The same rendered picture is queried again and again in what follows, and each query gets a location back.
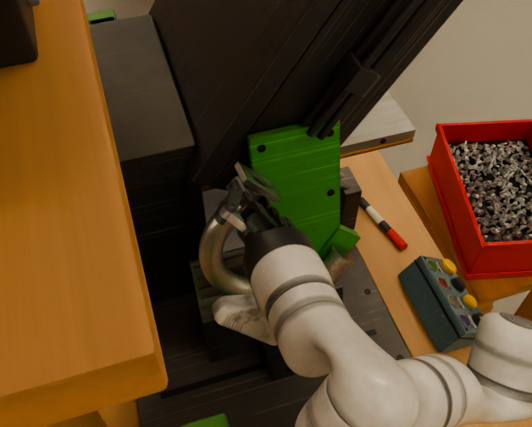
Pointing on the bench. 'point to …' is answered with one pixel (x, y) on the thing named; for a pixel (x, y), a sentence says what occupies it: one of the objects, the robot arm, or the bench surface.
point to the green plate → (302, 176)
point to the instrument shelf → (60, 243)
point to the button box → (439, 304)
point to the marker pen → (383, 224)
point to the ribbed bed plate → (206, 296)
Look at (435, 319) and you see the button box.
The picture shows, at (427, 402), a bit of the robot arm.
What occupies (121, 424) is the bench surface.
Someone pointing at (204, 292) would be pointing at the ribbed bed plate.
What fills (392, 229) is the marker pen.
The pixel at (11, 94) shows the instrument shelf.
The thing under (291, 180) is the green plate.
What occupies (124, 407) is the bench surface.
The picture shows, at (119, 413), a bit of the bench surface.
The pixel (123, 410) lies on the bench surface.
